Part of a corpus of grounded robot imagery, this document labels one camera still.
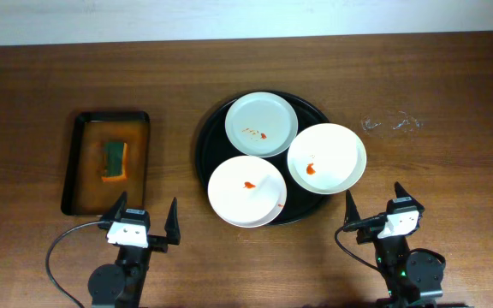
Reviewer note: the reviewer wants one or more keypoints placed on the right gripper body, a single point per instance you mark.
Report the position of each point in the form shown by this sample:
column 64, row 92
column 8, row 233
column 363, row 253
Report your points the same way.
column 367, row 235

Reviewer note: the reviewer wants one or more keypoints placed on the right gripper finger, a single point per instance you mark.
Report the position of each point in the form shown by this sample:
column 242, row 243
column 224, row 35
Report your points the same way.
column 351, row 214
column 400, row 191

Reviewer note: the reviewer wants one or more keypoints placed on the white plate with sauce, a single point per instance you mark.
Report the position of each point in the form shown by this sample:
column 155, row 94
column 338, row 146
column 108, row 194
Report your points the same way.
column 247, row 192

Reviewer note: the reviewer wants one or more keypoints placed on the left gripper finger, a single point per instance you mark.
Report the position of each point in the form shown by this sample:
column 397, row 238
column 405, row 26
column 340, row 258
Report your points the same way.
column 171, row 227
column 115, row 211

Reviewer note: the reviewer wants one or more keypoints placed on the orange green scrub sponge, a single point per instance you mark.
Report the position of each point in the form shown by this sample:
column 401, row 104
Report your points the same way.
column 115, row 154

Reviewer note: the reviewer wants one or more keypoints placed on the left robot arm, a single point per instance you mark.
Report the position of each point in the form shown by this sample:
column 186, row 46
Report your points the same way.
column 120, row 284

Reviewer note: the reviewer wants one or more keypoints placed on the grey-white plate with sauce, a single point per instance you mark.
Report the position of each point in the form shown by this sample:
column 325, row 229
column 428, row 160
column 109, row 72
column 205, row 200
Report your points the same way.
column 261, row 124

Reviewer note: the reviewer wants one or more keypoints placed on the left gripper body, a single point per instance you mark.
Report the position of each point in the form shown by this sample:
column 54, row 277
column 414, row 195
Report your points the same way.
column 156, row 244

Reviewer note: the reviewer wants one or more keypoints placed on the cream plate with sauce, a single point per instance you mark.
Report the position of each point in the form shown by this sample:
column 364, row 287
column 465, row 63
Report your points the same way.
column 326, row 158

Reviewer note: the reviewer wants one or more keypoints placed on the black rectangular water tray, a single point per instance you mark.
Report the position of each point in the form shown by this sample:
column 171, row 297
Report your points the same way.
column 84, row 192

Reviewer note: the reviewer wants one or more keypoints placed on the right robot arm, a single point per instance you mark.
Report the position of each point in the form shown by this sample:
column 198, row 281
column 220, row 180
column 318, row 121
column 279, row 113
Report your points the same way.
column 413, row 277

